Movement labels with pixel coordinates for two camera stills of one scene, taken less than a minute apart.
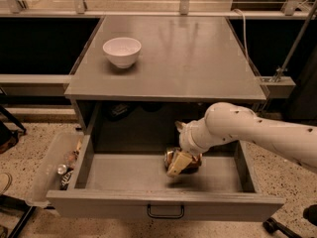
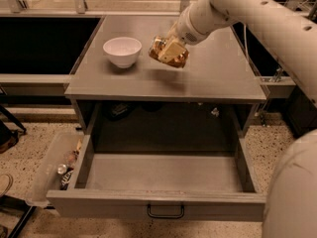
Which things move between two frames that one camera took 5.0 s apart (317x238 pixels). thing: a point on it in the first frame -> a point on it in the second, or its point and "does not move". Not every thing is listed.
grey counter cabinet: x=184 y=65 does not move
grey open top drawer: x=137 y=186 does not move
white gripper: x=187 y=139 -> x=184 y=34
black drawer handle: x=165 y=216 does not move
